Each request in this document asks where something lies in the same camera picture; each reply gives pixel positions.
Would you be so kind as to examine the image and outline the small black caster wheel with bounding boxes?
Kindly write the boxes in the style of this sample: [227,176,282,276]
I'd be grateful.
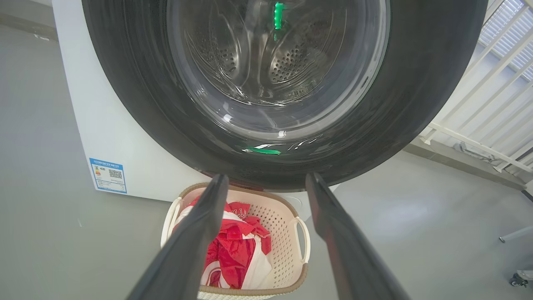
[509,270,533,288]

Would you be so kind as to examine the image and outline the blue energy label sticker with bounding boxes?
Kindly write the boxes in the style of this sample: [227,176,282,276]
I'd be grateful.
[89,157,127,194]

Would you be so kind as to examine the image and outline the white washing machine body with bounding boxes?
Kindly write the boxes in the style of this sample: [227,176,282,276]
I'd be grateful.
[52,0,340,221]

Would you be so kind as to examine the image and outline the grey metal pole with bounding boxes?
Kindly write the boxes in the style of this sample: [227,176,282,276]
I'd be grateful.
[499,226,533,243]

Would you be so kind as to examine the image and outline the white slatted railing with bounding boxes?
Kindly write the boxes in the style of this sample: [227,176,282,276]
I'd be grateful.
[418,0,533,173]

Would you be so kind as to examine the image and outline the red and white garment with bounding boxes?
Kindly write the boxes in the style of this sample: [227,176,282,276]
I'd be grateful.
[173,206,273,290]
[189,197,272,255]

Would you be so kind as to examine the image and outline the black round washing machine door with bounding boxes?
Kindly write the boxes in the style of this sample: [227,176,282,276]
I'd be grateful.
[81,0,488,193]

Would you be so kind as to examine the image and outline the cream perforated laundry basket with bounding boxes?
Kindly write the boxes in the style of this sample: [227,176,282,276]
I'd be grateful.
[160,182,311,300]

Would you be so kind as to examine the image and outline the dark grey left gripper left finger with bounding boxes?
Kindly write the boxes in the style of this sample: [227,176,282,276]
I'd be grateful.
[125,174,229,300]

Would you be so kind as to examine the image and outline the steel washing machine drum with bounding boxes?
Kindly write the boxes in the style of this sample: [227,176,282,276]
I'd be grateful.
[183,0,375,105]

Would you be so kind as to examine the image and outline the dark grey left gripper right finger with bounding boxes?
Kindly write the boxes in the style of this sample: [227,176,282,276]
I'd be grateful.
[305,172,411,300]

